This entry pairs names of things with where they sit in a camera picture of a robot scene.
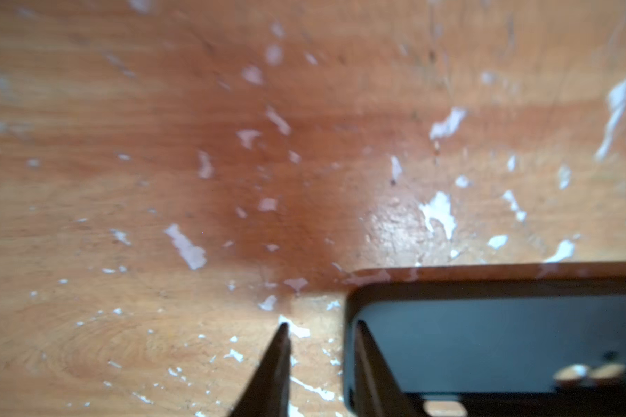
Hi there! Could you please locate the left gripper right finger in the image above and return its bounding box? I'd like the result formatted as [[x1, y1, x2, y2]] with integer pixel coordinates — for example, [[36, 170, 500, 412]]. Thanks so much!
[[354, 321, 419, 417]]

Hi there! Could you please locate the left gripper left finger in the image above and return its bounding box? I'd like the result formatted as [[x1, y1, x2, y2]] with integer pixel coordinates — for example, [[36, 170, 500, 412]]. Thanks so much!
[[230, 323, 291, 417]]

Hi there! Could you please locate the black phone case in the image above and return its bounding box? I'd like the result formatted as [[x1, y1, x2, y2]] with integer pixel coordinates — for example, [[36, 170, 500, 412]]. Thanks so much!
[[343, 278, 626, 416]]

